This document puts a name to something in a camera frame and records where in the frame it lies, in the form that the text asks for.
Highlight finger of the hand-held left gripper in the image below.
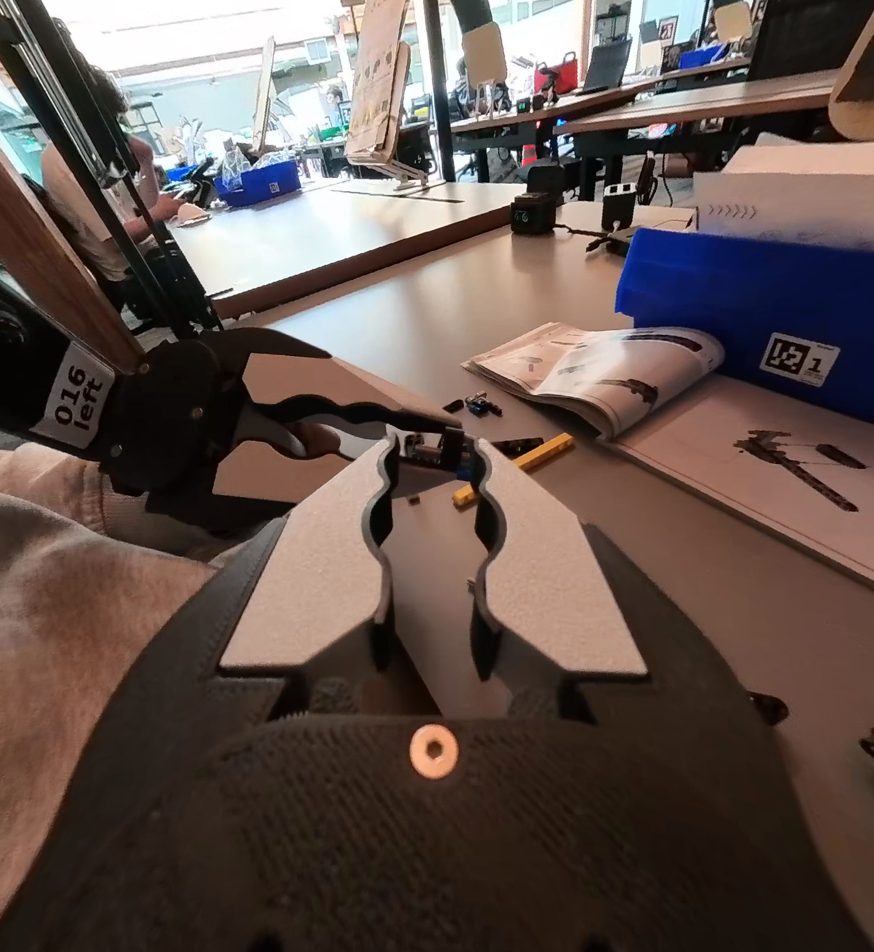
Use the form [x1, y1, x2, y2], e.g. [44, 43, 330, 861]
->
[212, 437, 380, 513]
[237, 351, 465, 459]

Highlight black laptop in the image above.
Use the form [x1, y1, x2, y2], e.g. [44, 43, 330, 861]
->
[577, 37, 633, 96]

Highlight blue plastic bin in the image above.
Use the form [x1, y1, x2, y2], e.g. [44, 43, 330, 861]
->
[216, 165, 301, 208]
[615, 227, 874, 434]

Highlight white black charger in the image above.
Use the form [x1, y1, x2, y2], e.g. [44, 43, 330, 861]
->
[602, 182, 640, 228]

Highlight red bag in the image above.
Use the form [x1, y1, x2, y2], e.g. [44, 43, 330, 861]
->
[533, 51, 579, 98]

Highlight white printed sheet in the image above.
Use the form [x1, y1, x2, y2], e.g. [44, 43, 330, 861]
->
[615, 413, 874, 607]

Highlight black pole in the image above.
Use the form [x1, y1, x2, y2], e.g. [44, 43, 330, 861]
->
[422, 0, 456, 183]

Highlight small black cube camera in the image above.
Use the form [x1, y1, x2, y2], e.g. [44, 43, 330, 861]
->
[511, 195, 557, 236]

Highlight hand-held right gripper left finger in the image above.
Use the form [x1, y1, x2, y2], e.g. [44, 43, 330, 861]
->
[217, 435, 402, 678]

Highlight person's left hand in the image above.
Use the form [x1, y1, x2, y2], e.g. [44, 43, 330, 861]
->
[284, 420, 343, 458]

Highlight long yellow lego beam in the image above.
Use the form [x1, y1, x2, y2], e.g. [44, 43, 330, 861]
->
[452, 433, 576, 508]

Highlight black tripod stand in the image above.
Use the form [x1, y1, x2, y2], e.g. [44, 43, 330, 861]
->
[0, 0, 224, 339]

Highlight wooden board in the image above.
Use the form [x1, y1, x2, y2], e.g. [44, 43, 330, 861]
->
[0, 97, 146, 373]

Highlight black cable adapter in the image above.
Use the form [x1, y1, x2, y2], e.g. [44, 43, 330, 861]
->
[567, 225, 635, 257]

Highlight beige headrest pad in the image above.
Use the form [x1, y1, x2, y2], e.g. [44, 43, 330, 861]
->
[463, 22, 508, 79]

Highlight plywood board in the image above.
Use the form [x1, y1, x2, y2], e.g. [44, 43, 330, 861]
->
[829, 0, 874, 142]

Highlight cardboard sheet on stand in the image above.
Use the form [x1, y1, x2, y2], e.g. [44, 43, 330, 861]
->
[346, 0, 432, 196]

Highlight small lego assembly blue pin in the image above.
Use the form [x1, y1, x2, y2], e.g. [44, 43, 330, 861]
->
[400, 427, 478, 480]

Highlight lego instruction booklet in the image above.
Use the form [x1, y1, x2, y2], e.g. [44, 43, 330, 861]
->
[463, 322, 726, 441]

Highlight clear plastic bags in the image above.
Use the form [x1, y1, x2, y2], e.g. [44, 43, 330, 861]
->
[220, 143, 261, 185]

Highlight white cardboard box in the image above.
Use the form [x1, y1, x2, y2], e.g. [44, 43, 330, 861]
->
[693, 145, 874, 254]

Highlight person's light grey sweatshirt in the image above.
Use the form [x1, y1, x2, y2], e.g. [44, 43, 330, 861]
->
[0, 513, 259, 952]

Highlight person's left forearm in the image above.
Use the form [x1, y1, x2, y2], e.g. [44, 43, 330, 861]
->
[0, 440, 218, 574]

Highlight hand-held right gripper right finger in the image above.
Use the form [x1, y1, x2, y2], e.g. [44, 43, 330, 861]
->
[469, 437, 650, 682]

